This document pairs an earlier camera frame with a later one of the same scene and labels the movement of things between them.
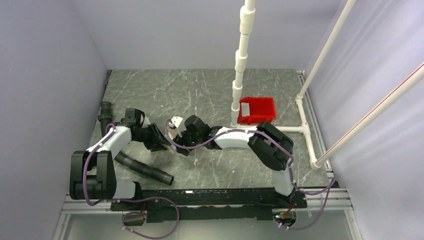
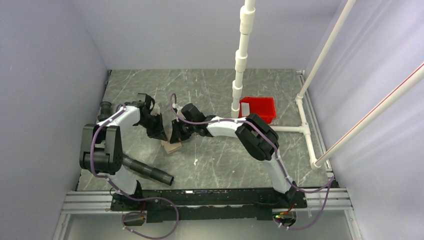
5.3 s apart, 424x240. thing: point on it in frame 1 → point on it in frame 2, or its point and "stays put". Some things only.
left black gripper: [158, 138] → [159, 132]
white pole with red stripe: [409, 82] stays put
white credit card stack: [245, 110] stays put
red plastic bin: [261, 109] stays put
